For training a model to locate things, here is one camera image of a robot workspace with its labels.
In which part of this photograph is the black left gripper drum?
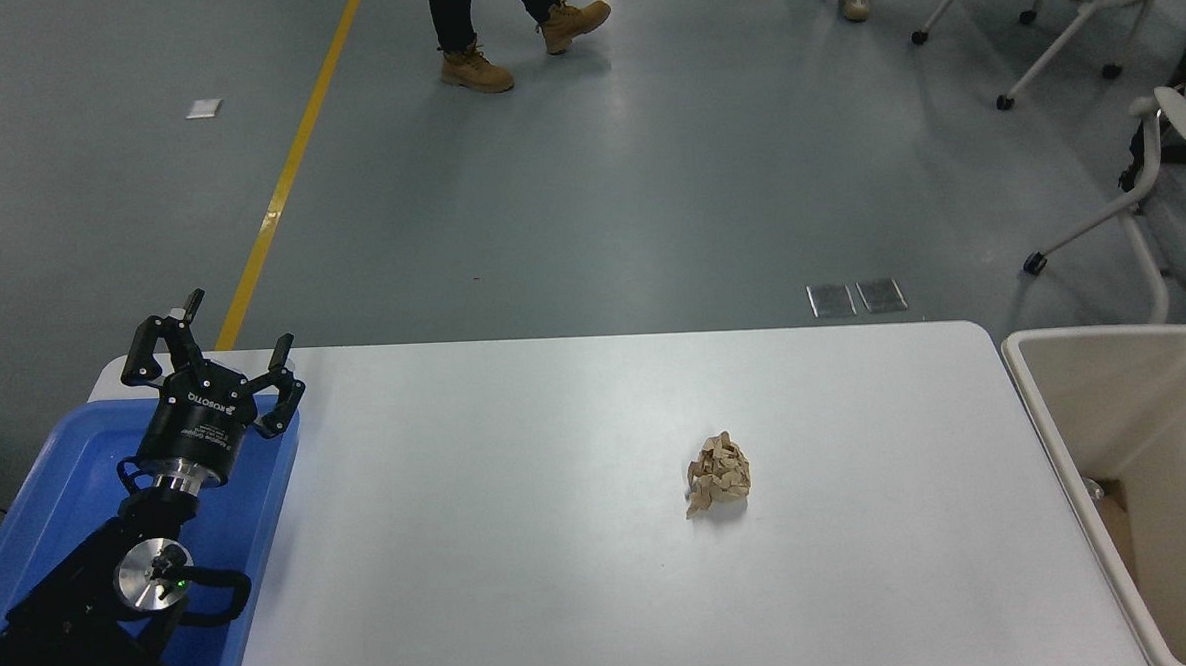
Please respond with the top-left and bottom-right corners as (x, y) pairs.
(132, 360), (261, 491)

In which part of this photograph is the silver floor plate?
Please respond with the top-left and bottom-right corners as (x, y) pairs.
(856, 278), (908, 315)
(806, 283), (858, 320)

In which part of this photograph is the blue plastic tray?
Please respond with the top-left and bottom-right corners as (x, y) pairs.
(0, 391), (311, 666)

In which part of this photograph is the crumpled tan paper ball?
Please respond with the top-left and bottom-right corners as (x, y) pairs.
(682, 429), (753, 520)

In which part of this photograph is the large pale bin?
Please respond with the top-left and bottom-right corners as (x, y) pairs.
(999, 323), (1186, 666)

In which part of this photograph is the white chair with armrest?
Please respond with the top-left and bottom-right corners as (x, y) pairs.
(1015, 87), (1186, 330)

